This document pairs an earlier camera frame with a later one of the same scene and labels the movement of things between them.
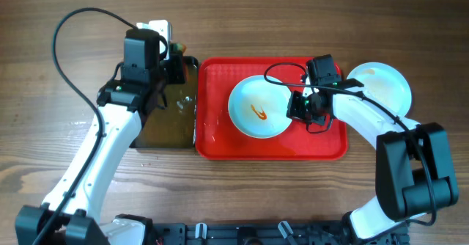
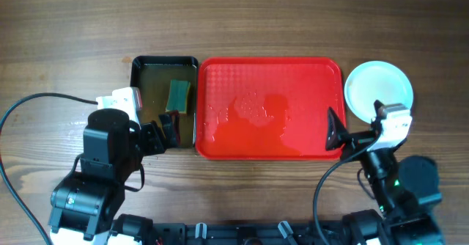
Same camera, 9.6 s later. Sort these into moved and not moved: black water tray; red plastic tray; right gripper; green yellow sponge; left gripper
Moved: left gripper; green yellow sponge; right gripper
Not moved: black water tray; red plastic tray
